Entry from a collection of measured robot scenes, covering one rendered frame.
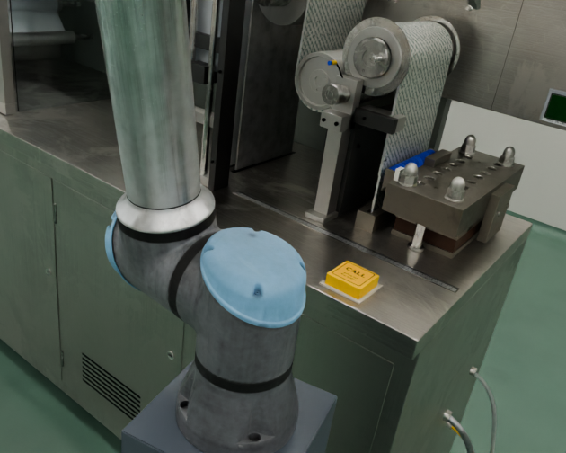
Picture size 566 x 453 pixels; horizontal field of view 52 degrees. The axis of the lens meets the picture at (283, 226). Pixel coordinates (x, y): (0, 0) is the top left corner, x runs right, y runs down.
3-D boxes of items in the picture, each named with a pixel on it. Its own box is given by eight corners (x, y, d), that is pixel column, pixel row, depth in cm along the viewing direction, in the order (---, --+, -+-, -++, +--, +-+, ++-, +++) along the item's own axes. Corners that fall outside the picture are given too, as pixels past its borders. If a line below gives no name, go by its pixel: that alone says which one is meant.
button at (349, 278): (323, 284, 102) (326, 272, 101) (344, 270, 107) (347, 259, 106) (358, 301, 99) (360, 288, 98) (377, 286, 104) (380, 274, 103)
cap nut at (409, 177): (395, 182, 115) (400, 161, 113) (403, 178, 118) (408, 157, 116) (411, 189, 113) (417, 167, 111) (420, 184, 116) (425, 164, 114)
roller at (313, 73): (291, 102, 127) (299, 46, 122) (350, 89, 146) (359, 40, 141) (337, 116, 121) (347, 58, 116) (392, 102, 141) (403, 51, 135)
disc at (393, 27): (336, 85, 120) (349, 11, 113) (337, 85, 120) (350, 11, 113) (400, 104, 112) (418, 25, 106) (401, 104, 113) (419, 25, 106)
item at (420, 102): (377, 175, 120) (397, 87, 112) (424, 154, 138) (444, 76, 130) (379, 176, 120) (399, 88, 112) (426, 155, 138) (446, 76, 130)
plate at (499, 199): (476, 240, 125) (490, 193, 120) (491, 226, 132) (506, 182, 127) (487, 244, 123) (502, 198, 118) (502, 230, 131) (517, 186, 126)
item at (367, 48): (352, 38, 112) (387, 37, 108) (358, 38, 114) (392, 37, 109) (352, 77, 115) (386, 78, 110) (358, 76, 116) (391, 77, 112)
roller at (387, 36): (342, 80, 118) (353, 21, 112) (400, 69, 137) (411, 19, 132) (393, 94, 112) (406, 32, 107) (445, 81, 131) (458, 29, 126)
